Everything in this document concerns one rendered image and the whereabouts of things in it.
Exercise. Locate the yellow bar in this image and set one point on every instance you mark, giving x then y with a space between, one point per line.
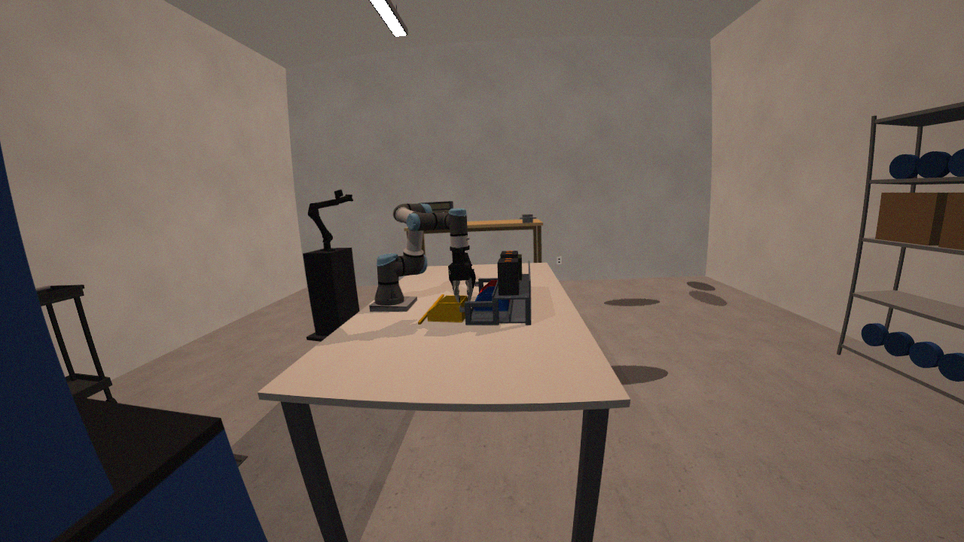
424 317

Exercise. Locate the yellow bin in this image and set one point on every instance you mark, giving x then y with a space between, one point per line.
447 310

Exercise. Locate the blue open bin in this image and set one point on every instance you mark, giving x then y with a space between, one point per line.
486 295

